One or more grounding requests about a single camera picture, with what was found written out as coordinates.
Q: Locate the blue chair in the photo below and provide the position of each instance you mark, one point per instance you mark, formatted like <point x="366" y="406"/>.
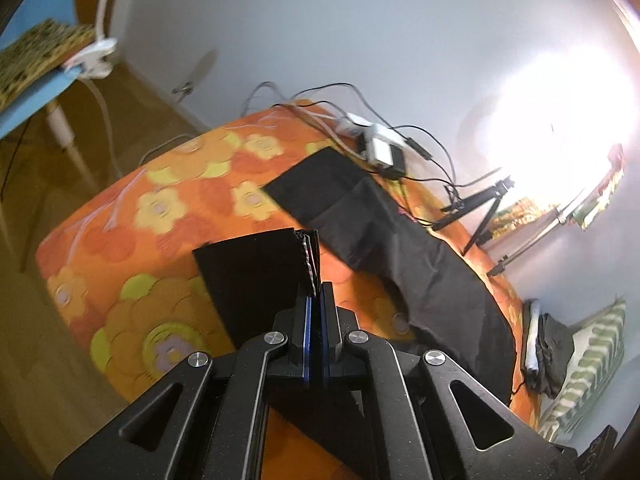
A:
<point x="17" y="16"/>

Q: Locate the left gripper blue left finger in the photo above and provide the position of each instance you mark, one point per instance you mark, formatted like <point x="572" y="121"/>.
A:
<point x="300" y="336"/>

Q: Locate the small black tripod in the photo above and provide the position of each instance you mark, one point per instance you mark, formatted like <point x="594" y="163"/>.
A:
<point x="460" y="207"/>

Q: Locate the white clip desk lamp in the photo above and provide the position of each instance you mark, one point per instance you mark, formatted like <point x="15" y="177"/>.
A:
<point x="92" y="61"/>

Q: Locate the green striped pillow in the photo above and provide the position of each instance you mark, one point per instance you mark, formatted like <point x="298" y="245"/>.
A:
<point x="599" y="348"/>

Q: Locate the folded grey garment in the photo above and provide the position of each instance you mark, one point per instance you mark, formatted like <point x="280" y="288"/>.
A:
<point x="554" y="348"/>

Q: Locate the white power strip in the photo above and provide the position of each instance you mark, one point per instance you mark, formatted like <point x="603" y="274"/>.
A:
<point x="382" y="154"/>

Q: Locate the leopard print cushion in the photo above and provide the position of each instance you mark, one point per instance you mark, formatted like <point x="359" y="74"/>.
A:
<point x="39" y="50"/>

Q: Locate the silver tripod stand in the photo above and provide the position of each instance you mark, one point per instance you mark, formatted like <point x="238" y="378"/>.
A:
<point x="540" y="232"/>

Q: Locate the black pants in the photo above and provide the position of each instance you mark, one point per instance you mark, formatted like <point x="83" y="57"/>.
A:
<point x="438" y="411"/>

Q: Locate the bright ring light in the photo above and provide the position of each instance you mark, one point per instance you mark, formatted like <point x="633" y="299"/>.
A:
<point x="553" y="120"/>

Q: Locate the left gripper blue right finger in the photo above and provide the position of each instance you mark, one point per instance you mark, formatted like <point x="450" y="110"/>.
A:
<point x="332" y="337"/>

